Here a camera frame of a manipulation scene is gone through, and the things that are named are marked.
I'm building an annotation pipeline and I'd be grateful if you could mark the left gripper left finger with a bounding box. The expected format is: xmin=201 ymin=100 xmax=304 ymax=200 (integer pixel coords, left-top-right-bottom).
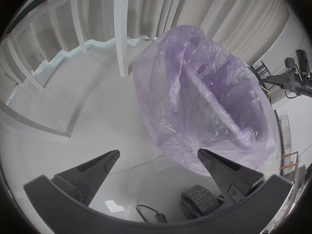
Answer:
xmin=52 ymin=149 xmax=120 ymax=206

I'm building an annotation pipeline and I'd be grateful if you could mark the dark grey white chair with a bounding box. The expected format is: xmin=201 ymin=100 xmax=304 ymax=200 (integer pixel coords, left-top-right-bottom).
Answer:
xmin=0 ymin=0 xmax=131 ymax=144

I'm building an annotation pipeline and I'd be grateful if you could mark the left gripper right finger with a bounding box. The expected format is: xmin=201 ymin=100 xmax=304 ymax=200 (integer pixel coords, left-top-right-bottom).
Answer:
xmin=197 ymin=148 xmax=265 ymax=203

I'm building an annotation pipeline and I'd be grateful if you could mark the black cable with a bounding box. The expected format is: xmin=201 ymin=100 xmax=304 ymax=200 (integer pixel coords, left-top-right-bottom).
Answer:
xmin=135 ymin=204 xmax=169 ymax=224

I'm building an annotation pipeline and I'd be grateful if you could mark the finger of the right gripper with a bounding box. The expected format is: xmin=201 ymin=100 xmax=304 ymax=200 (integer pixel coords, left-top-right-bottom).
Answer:
xmin=266 ymin=73 xmax=288 ymax=87

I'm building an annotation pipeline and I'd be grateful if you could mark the beige curtain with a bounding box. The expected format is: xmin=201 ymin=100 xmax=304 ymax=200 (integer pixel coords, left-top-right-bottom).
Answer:
xmin=1 ymin=0 xmax=193 ymax=99
xmin=166 ymin=0 xmax=292 ymax=65

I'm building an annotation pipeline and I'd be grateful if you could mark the purple plastic bag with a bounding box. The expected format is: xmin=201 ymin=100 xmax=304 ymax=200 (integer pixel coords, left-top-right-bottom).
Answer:
xmin=133 ymin=25 xmax=278 ymax=177

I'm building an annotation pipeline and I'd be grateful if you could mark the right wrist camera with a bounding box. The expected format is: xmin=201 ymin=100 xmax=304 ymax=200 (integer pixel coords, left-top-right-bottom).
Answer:
xmin=284 ymin=57 xmax=297 ymax=71

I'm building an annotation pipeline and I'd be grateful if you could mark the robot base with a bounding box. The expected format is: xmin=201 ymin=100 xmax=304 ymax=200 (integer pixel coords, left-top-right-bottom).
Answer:
xmin=180 ymin=110 xmax=310 ymax=228

